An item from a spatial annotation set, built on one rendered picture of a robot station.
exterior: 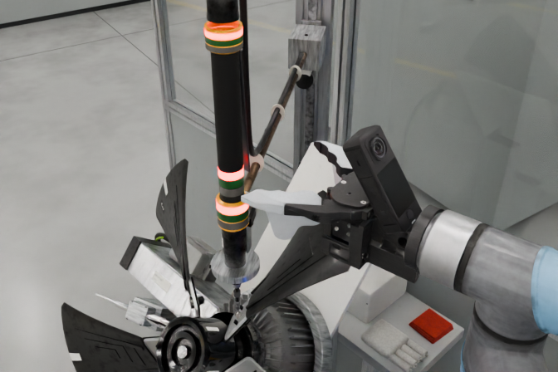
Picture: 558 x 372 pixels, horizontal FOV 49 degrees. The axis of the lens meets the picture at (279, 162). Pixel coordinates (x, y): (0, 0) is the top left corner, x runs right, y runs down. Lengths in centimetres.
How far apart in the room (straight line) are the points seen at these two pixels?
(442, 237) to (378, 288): 95
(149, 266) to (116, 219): 204
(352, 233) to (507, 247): 16
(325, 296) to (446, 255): 65
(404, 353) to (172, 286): 58
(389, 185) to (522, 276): 15
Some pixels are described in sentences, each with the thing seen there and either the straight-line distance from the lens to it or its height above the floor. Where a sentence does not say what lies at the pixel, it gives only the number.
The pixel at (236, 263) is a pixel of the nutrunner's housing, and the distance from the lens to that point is 88.
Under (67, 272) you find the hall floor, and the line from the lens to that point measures 319.
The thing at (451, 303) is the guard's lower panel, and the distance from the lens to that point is 171.
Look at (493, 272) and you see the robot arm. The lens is 63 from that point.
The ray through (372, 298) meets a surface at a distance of 157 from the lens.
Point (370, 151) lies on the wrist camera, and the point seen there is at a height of 173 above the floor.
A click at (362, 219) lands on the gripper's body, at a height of 164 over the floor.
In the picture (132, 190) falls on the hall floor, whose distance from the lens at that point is 365.
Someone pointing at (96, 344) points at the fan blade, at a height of 110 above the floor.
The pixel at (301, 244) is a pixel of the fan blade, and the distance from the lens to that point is 104.
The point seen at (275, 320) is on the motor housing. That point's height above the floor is 118.
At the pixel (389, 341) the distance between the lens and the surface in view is 158.
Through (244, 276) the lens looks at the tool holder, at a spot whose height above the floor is 146.
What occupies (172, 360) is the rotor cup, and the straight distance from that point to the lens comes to 112.
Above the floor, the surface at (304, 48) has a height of 155.
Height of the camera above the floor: 206
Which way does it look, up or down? 33 degrees down
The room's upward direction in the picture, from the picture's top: straight up
